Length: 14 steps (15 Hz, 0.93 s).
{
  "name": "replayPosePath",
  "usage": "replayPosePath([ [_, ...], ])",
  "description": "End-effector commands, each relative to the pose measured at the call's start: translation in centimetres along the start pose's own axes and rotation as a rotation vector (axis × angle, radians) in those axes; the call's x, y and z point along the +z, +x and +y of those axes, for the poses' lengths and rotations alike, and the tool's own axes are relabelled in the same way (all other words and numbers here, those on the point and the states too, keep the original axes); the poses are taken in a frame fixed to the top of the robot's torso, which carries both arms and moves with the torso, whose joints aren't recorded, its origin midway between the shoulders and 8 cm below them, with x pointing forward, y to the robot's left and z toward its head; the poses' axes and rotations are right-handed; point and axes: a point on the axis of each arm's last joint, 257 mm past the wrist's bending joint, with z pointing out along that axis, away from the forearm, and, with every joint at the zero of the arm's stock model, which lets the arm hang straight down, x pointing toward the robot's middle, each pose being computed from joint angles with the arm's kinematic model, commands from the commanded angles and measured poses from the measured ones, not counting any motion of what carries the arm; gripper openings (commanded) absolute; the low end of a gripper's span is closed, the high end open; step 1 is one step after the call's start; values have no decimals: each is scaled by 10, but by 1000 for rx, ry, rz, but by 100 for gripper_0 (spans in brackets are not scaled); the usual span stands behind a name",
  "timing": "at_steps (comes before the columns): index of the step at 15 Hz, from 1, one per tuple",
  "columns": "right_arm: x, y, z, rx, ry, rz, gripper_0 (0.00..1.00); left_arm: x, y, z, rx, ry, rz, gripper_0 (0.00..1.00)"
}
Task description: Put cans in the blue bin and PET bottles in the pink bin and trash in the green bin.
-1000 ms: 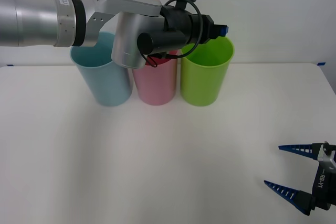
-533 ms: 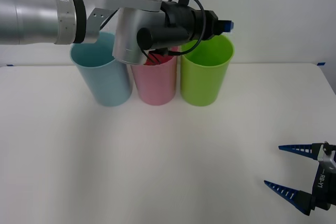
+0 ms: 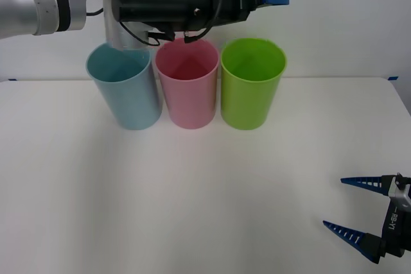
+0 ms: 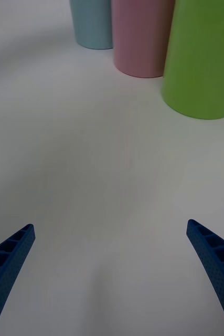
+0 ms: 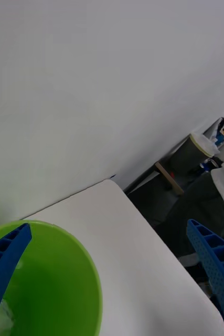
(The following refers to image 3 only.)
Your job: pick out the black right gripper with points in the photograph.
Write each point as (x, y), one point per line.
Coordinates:
(398, 229)

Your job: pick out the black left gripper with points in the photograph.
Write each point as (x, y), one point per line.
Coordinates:
(236, 1)

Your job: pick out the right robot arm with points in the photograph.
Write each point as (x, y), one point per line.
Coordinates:
(401, 190)

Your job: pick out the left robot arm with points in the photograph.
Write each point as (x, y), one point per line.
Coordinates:
(144, 7)

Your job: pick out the green plastic bin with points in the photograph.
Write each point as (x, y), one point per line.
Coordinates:
(247, 104)

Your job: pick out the pink plastic bin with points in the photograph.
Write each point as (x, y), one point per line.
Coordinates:
(189, 104)

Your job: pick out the pale blue plastic bin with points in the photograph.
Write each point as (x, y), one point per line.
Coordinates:
(135, 104)

